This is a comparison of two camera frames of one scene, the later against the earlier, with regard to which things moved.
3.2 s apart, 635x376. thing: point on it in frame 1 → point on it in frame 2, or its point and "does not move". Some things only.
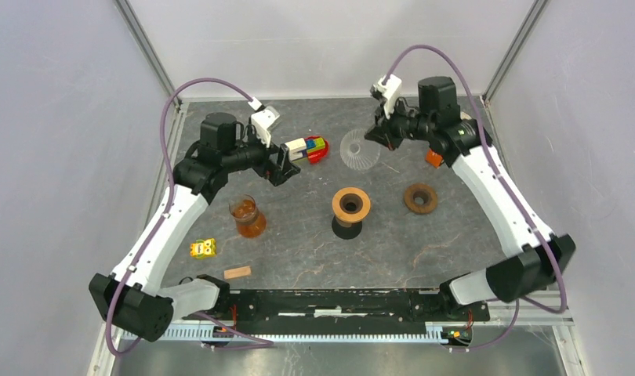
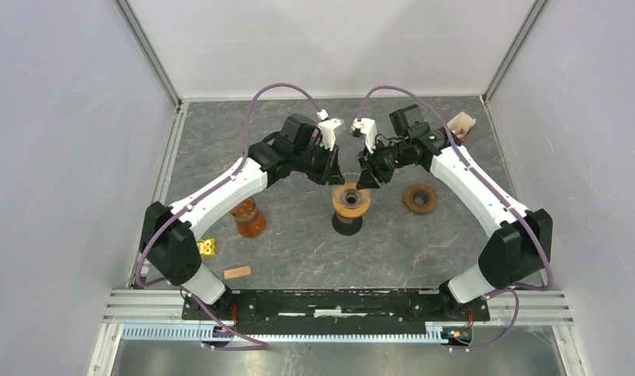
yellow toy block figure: (203, 248) does not move
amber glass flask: (251, 222) does not move
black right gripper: (378, 134) → (367, 179)
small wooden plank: (237, 272) does not move
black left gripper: (286, 169) → (335, 176)
